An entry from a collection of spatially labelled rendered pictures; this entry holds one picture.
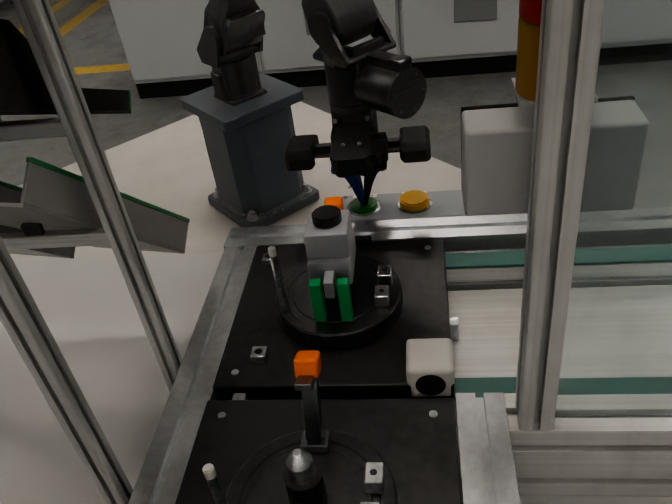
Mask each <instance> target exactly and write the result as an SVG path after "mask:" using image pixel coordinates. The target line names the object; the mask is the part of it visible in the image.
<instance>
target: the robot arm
mask: <svg viewBox="0 0 672 504"><path fill-rule="evenodd" d="M302 8H303V11H304V14H305V18H306V21H307V24H308V29H309V32H310V35H311V37H312V38H313V39H314V41H315V42H316V43H317V44H318V45H319V48H318V49H317V50H316V51H315V52H314V53H313V58H314V59H315V60H318V61H322V62H324V67H325V74H326V81H327V88H328V95H329V103H330V110H331V117H332V131H331V136H330V138H331V143H319V140H318V135H315V134H310V135H297V136H292V137H291V139H290V140H289V143H288V146H287V149H286V153H285V163H286V168H287V170H289V171H302V170H311V169H312V168H313V167H314V166H315V159H316V158H330V161H331V173H332V174H336V176H337V177H340V178H345V179H346V180H347V182H348V183H349V184H350V186H351V188H352V189H353V191H354V193H355V195H356V196H357V198H358V200H359V202H360V204H361V205H362V206H364V205H368V201H369V197H370V193H371V189H372V185H373V182H374V179H375V177H376V175H377V173H378V172H379V171H384V170H386V169H387V161H388V153H396V152H400V159H401V160H402V161H403V162H404V163H413V162H426V161H429V160H430V158H431V146H430V131H429V129H428V128H427V127H426V126H425V125H422V126H410V127H402V128H400V133H399V137H396V138H387V135H386V132H378V122H377V112H376V110H377V111H380V112H383V113H386V114H389V115H392V116H395V117H398V118H400V119H407V118H410V117H412V116H413V115H415V114H416V113H417V112H418V111H419V109H420V108H421V106H422V104H423V102H424V99H425V96H426V92H427V82H426V80H425V79H424V76H423V74H422V72H421V71H420V70H419V69H417V68H414V67H412V58H411V57H410V56H407V55H396V54H392V53H388V52H387V51H388V50H391V49H393V48H395V47H396V43H395V41H394V39H393V37H392V35H391V30H390V29H389V28H388V26H387V25H386V23H385V22H384V20H383V18H382V17H381V15H380V13H379V11H378V9H377V7H376V5H375V3H374V1H373V0H302ZM264 22H265V12H264V11H263V10H262V9H260V8H259V6H258V5H257V3H256V2H255V0H210V1H209V2H208V4H207V6H206V8H205V11H204V26H203V27H204V29H203V31H202V34H201V37H200V40H199V43H198V46H197V52H198V54H199V57H200V59H201V62H202V63H204V64H206V65H209V66H211V67H212V72H211V73H210V75H211V79H212V83H213V87H214V91H215V93H214V94H213V95H214V97H216V98H218V99H220V100H222V101H224V102H226V103H228V104H230V105H232V106H236V105H239V104H241V103H244V102H246V101H248V100H251V99H253V98H256V97H258V96H261V95H263V94H265V93H267V92H268V91H267V89H266V88H263V87H261V82H260V77H259V72H258V67H257V62H256V57H255V53H257V52H261V51H263V35H265V34H266V32H265V26H264ZM369 35H371V36H372V37H373V39H370V40H368V41H366V42H363V43H361V44H358V45H356V46H354V47H351V46H347V45H348V44H351V43H353V42H355V41H358V40H360V39H363V38H365V37H368V36H369ZM361 176H364V189H363V184H362V179H361Z"/></svg>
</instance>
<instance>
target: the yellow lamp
mask: <svg viewBox="0 0 672 504"><path fill-rule="evenodd" d="M539 39H540V25H539V24H534V23H530V22H527V21H525V20H524V19H522V18H521V17H520V16H519V19H518V40H517V62H516V83H515V89H516V92H517V93H518V94H519V95H520V96H522V97H523V98H525V99H528V100H531V101H534V102H535V99H536V84H537V69H538V54H539Z"/></svg>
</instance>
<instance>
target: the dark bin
mask: <svg viewBox="0 0 672 504"><path fill-rule="evenodd" d="M81 90H82V93H83V95H84V98H85V101H86V103H87V106H88V109H89V111H90V114H131V94H130V90H112V89H91V88H81ZM0 115H58V114H57V112H56V109H55V107H54V104H53V102H52V99H51V97H50V94H49V92H48V89H47V87H46V84H45V82H44V79H43V77H42V74H41V72H40V69H39V67H38V64H37V62H36V60H35V57H34V55H33V52H32V50H31V47H30V45H29V42H28V40H27V39H26V38H25V37H24V35H23V34H22V33H21V32H20V31H19V30H18V29H17V28H16V27H15V26H14V25H13V24H12V23H11V22H10V21H9V20H5V19H0Z"/></svg>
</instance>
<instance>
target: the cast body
mask: <svg viewBox="0 0 672 504"><path fill-rule="evenodd" d="M304 241H305V247H306V252H307V257H308V264H307V265H308V270H309V276H310V279H319V278H320V279H321V281H322V285H323V286H324V292H325V297H326V298H335V295H336V282H337V278H346V277H348V278H349V284H352V283H353V277H354V266H355V256H356V242H355V234H354V228H353V227H352V223H351V216H350V211H349V210H340V209H339V208H338V207H336V206H333V205H324V206H320V207H318V208H316V209H315V210H314V211H313V212H309V214H308V219H307V224H306V228H305V233H304Z"/></svg>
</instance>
